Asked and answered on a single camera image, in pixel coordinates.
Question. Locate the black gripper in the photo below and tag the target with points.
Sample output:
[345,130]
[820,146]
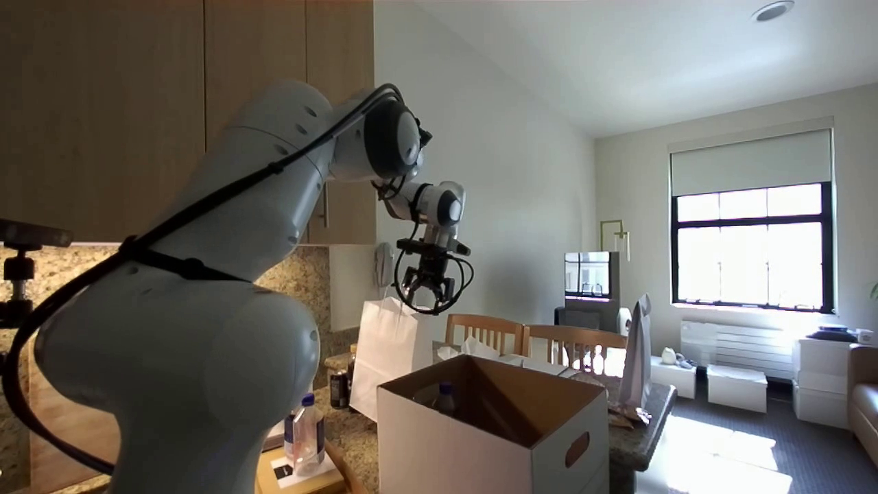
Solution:
[435,270]

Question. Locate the clear water bottle blue cap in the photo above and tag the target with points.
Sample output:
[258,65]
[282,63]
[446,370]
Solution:
[306,441]
[446,396]

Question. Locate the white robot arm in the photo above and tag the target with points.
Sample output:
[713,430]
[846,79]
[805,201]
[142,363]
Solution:
[181,366]

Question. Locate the white cardboard box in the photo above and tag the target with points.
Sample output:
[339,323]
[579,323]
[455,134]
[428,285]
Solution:
[455,458]

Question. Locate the white storage box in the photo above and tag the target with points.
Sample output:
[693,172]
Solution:
[676,377]
[735,389]

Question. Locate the wooden chair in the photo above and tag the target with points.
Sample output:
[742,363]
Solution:
[577,333]
[483,321]

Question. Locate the white paper bag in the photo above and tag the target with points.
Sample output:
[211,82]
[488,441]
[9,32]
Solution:
[387,366]

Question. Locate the television screen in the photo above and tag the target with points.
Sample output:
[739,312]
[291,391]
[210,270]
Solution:
[590,277]

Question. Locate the pale flat board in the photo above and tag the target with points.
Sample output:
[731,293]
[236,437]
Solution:
[329,477]

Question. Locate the dark dining table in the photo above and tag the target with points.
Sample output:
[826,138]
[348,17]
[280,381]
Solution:
[653,413]

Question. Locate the brown shallow cardboard tray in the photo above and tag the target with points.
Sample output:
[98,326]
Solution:
[264,485]

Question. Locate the white radiator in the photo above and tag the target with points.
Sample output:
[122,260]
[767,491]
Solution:
[731,344]

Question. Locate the black framed window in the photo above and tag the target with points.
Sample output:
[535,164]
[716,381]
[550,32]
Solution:
[750,266]

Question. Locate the white roller blind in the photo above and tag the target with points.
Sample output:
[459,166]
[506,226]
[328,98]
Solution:
[750,160]

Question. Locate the white drawer cabinet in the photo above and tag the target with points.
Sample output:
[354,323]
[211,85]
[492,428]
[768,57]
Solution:
[824,381]

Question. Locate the ceiling smoke detector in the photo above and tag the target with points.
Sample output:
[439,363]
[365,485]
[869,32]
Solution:
[771,9]

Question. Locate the white wall intercom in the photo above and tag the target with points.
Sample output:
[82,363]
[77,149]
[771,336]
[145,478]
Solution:
[381,266]

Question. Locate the wooden wall cabinet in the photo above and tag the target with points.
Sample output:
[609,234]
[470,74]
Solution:
[90,111]

